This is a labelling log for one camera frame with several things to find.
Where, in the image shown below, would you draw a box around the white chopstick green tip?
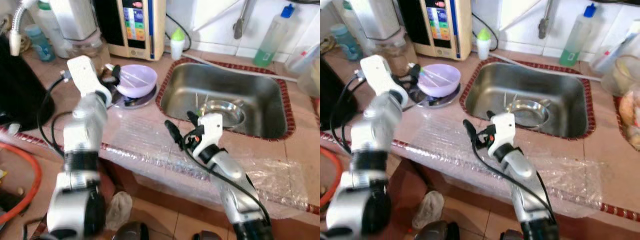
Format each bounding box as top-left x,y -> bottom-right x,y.
121,69 -> 151,85
421,67 -> 454,85

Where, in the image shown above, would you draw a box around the purple plastic bowl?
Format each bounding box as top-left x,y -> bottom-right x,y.
116,64 -> 159,99
417,63 -> 462,99

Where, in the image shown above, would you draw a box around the clear bubble wrap sheet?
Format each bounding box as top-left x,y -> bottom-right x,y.
395,107 -> 619,219
102,107 -> 311,211

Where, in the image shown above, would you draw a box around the glass jar brown contents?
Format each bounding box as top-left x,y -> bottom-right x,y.
372,30 -> 419,76
67,31 -> 111,76

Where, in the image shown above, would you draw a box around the round steel bowl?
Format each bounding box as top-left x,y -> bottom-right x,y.
506,98 -> 551,129
200,99 -> 247,130

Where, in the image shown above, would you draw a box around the beige black water ionizer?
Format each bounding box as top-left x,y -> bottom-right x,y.
94,0 -> 167,62
397,0 -> 474,61

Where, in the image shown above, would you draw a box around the white appliance housing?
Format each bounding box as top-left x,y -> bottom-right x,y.
49,0 -> 99,42
347,0 -> 401,41

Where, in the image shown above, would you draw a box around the small white bottle green cap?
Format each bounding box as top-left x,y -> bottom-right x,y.
476,28 -> 492,61
170,28 -> 186,61

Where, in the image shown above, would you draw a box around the small teal bottle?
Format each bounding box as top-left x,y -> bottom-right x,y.
25,24 -> 56,63
331,23 -> 363,62

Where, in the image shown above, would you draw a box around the black kettle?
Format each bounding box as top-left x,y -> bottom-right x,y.
0,35 -> 56,132
320,57 -> 359,131

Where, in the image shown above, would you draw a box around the stainless steel sink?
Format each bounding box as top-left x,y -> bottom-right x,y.
462,61 -> 591,140
159,61 -> 289,141

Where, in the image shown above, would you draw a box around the white jug green lid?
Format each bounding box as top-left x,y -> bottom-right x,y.
35,0 -> 71,59
340,0 -> 375,56

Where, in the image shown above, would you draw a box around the wide clear glass jar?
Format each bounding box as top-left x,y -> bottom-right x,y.
600,54 -> 640,97
297,57 -> 321,99

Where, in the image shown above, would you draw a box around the white squeeze tube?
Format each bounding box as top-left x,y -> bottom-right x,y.
597,20 -> 640,74
295,42 -> 321,71

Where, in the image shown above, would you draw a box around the metal faucet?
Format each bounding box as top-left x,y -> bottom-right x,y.
538,0 -> 555,40
233,0 -> 251,40

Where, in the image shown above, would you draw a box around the dark robot left foot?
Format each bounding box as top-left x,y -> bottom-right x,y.
111,221 -> 150,240
414,221 -> 461,240

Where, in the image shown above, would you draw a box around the green dish soap bottle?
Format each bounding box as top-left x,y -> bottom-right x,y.
252,4 -> 296,69
558,3 -> 599,67

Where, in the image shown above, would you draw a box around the orange rimmed basin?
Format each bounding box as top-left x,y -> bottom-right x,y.
320,146 -> 345,207
0,141 -> 44,225

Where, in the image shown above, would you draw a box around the clear bag of food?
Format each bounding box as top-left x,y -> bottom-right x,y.
619,90 -> 640,151

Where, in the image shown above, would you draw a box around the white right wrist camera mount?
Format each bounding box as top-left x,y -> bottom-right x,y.
487,112 -> 517,157
192,112 -> 224,159

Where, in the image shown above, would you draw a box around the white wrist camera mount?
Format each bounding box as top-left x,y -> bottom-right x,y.
66,55 -> 112,104
360,54 -> 409,104
192,112 -> 224,159
487,112 -> 517,157

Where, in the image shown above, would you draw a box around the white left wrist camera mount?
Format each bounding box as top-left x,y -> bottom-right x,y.
360,54 -> 409,104
66,55 -> 112,104

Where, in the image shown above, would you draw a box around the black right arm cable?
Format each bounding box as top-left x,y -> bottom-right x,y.
471,134 -> 558,223
181,134 -> 272,223

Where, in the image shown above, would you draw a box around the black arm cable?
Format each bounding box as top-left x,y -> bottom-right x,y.
330,72 -> 369,156
181,134 -> 272,223
471,134 -> 558,223
37,74 -> 68,158

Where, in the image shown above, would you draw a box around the thin white hose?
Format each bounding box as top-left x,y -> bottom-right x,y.
182,52 -> 301,84
490,52 -> 604,82

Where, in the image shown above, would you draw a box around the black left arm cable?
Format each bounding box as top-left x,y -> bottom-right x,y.
330,72 -> 369,156
37,74 -> 68,158

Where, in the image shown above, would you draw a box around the black ionizer power cord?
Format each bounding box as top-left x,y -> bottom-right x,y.
471,12 -> 500,51
165,14 -> 192,51

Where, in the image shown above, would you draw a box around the flexible metal hose white tip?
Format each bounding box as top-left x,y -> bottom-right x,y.
9,0 -> 39,57

